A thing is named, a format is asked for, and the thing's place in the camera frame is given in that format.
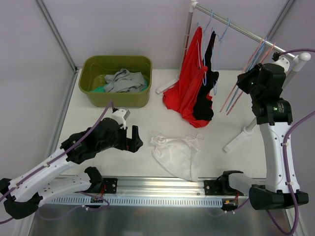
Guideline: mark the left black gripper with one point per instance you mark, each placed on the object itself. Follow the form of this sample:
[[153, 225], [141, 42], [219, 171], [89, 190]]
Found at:
[[126, 138]]

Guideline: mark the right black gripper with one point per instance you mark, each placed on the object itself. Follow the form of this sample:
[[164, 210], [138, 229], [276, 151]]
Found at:
[[247, 80]]

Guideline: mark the white tank top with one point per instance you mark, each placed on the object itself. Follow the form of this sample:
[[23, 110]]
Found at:
[[178, 156]]

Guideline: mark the pink wire hanger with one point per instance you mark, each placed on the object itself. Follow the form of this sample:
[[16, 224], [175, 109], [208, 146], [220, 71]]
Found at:
[[260, 59]]

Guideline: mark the grey tank top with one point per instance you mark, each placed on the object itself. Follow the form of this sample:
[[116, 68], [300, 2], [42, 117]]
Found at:
[[123, 73]]

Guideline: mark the green tank top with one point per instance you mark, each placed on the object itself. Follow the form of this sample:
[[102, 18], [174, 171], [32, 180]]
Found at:
[[98, 89]]

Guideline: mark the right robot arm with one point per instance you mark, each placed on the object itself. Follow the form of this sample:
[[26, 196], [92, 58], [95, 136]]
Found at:
[[280, 189]]

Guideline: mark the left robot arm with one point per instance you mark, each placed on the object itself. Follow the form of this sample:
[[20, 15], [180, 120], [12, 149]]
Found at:
[[23, 196]]

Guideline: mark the blue hanger under red top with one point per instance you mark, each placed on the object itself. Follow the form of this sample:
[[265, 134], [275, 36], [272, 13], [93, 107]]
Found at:
[[204, 47]]

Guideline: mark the black tank top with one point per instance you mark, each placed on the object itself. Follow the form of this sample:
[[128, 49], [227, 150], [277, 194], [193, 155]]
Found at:
[[203, 107]]

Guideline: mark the red tank top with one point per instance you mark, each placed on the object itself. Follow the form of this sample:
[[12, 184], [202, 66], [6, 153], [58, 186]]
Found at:
[[182, 97]]

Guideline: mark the white metal clothes rack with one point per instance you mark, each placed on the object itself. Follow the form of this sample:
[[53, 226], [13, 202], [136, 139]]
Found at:
[[299, 61]]

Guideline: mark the olive green plastic basin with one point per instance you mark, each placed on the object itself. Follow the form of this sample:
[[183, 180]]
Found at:
[[97, 67]]

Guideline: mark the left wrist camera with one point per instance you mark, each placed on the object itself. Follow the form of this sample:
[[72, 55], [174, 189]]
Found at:
[[120, 115]]

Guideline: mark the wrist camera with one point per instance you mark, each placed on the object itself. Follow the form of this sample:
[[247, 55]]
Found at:
[[120, 115], [281, 61]]

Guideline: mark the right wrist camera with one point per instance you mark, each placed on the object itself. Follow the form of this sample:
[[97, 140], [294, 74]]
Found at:
[[281, 61]]

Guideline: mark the aluminium rail with cable duct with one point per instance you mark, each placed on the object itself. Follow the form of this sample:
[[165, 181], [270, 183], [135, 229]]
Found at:
[[156, 192]]

